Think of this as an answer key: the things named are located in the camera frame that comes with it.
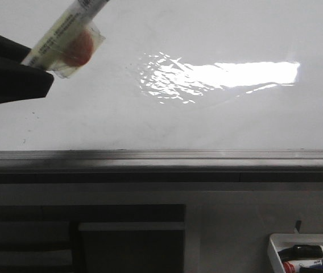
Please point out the black slatted panel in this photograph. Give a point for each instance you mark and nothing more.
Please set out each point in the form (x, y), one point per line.
(47, 238)

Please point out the white marker tray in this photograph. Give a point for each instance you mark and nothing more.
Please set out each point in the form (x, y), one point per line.
(277, 242)

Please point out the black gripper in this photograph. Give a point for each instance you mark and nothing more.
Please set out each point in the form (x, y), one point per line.
(19, 82)

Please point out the dark monitor with white edge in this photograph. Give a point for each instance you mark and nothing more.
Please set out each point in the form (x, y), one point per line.
(133, 246)

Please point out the white marker with taped magnet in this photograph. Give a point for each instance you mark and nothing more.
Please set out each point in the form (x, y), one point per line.
(70, 42)

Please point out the black capped marker in tray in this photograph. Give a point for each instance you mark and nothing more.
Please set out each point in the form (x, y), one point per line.
(301, 251)

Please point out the left black tray hook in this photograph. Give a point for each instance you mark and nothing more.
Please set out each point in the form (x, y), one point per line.
(297, 226)

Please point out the red capped marker in tray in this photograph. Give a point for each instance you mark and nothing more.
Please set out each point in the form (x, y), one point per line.
(295, 265)

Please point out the grey aluminium whiteboard frame ledge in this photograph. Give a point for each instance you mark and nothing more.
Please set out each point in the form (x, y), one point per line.
(102, 166)

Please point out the white whiteboard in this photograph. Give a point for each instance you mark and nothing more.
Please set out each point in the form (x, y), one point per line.
(204, 75)

